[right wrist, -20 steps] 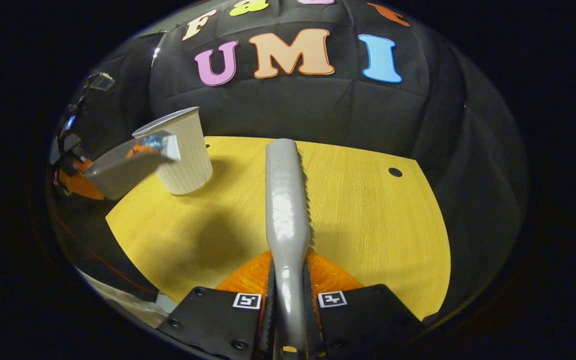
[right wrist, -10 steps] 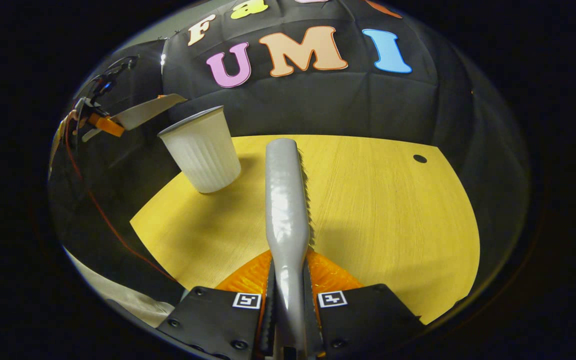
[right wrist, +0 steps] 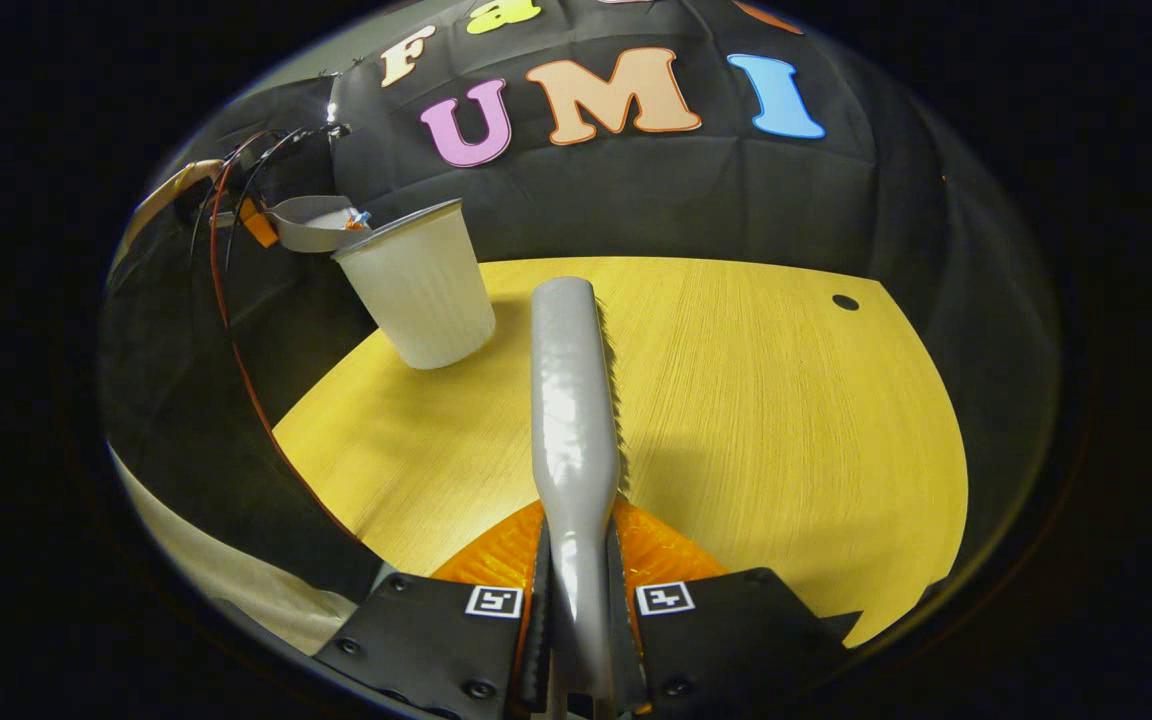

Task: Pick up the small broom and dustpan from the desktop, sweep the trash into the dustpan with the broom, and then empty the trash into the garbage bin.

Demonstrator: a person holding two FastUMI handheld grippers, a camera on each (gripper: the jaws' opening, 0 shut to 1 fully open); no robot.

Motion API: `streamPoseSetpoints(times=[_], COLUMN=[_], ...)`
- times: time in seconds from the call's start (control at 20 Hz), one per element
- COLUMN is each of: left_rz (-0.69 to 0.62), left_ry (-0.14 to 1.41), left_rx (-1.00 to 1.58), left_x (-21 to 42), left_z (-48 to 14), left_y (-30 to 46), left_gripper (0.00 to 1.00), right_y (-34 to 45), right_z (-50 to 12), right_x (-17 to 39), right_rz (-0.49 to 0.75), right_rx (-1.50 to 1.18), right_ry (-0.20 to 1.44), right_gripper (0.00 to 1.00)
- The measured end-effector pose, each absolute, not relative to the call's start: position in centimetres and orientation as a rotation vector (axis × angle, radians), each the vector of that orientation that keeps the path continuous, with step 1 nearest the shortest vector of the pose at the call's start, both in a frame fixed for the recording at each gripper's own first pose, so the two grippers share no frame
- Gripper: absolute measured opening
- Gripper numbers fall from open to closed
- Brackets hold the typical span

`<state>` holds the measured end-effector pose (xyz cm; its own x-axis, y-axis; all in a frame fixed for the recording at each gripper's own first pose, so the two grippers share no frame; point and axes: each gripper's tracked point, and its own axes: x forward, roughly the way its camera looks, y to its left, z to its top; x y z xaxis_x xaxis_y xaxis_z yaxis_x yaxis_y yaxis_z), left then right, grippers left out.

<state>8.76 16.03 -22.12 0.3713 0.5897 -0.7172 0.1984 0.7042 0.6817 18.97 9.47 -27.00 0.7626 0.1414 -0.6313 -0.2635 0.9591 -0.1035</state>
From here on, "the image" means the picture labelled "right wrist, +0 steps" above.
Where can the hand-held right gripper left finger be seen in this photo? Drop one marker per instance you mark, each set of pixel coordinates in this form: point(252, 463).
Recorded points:
point(536, 650)

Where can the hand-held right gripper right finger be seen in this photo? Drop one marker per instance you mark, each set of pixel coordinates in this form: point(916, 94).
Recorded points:
point(626, 650)

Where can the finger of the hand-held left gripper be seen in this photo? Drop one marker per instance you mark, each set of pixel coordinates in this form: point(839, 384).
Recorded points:
point(259, 225)

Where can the grey plastic dustpan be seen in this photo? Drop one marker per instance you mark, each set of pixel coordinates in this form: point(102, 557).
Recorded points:
point(306, 225)

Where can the white ribbed garbage bin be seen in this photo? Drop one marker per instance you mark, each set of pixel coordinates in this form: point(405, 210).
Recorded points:
point(426, 290)

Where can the small grey broom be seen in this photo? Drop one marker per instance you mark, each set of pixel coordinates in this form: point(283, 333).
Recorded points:
point(571, 400)

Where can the yellow wooden desktop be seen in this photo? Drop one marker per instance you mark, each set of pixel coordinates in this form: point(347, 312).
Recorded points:
point(786, 430)

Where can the black desk grommet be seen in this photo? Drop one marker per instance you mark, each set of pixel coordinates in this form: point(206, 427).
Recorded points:
point(845, 302)

